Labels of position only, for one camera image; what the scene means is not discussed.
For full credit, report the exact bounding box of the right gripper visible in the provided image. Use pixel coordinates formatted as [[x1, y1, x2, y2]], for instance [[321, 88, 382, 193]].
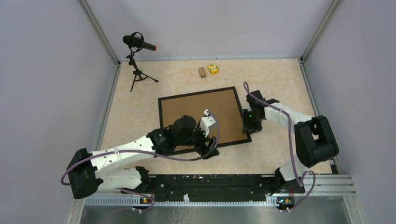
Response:
[[242, 109, 263, 135]]

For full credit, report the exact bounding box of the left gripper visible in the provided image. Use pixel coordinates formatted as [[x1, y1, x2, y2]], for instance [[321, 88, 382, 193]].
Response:
[[176, 122, 219, 159]]

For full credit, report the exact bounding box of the small wooden block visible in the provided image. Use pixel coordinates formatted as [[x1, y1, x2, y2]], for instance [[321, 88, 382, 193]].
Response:
[[198, 67, 206, 78]]

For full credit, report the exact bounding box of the black tripod stand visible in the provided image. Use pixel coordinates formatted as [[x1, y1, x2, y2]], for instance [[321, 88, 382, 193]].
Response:
[[126, 50, 159, 92]]

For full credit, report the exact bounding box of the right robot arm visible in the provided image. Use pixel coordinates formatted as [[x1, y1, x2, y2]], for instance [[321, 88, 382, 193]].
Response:
[[242, 90, 339, 192]]

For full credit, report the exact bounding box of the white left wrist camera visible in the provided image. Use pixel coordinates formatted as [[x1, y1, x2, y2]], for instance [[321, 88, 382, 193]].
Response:
[[199, 109, 217, 137]]

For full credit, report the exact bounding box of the brown cardboard backing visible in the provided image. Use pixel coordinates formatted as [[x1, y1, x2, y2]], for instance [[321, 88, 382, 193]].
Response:
[[161, 90, 249, 152]]

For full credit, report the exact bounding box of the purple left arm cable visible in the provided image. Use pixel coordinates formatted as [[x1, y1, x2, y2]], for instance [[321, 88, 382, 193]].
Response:
[[60, 110, 221, 212]]

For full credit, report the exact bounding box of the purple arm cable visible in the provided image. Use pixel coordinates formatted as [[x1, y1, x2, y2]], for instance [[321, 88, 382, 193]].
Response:
[[60, 110, 221, 212], [243, 81, 316, 212]]

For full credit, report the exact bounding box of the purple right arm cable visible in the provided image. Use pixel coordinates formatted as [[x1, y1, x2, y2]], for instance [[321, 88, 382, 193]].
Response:
[[243, 81, 316, 212]]

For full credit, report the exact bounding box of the black microphone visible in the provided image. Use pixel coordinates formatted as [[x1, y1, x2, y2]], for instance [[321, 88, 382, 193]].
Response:
[[122, 32, 157, 52]]

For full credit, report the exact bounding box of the yellow owl toy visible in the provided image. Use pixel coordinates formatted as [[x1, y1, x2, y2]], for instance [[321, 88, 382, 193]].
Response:
[[207, 63, 219, 74]]

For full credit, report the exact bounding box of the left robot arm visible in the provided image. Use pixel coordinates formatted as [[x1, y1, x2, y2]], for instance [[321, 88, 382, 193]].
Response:
[[61, 112, 220, 199]]

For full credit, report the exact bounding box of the black picture frame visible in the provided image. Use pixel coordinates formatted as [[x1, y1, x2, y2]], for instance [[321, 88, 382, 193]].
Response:
[[158, 86, 253, 154]]

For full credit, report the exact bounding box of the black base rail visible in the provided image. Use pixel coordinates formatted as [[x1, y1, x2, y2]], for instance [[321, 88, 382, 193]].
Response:
[[134, 174, 305, 202]]

